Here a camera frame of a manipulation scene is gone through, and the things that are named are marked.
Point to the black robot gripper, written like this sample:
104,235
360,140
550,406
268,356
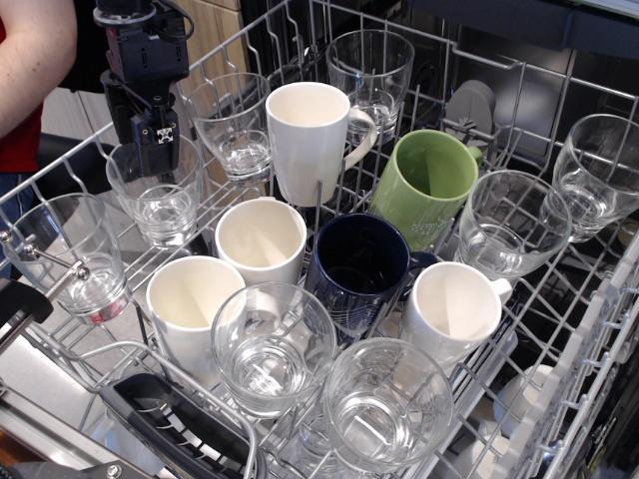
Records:
147,55

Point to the person forearm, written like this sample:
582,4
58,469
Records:
57,21

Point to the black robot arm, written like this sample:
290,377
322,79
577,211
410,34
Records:
147,55

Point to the clear glass under gripper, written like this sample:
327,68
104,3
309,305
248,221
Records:
164,207

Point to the clear glass back left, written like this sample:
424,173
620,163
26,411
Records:
230,119

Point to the clear glass far left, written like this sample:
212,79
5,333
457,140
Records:
72,233

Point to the tall white mug back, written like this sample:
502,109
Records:
315,134

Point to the black metal clamp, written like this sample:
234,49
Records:
26,304

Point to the clear glass back centre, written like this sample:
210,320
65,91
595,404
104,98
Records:
373,68

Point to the clear glass front centre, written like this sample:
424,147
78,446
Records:
273,344

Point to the dark blue mug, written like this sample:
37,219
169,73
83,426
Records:
359,264

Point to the green ceramic mug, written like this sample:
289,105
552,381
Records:
424,184

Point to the grey plastic rack clip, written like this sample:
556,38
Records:
470,110

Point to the clear glass front bottom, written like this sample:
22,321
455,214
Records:
387,405

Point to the clear glass right middle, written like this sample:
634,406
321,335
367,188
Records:
511,225

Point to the clear glass far right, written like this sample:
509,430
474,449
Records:
596,173

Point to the grey wire dishwasher rack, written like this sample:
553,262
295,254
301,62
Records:
558,381

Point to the black rack handle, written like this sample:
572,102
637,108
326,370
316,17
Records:
192,441

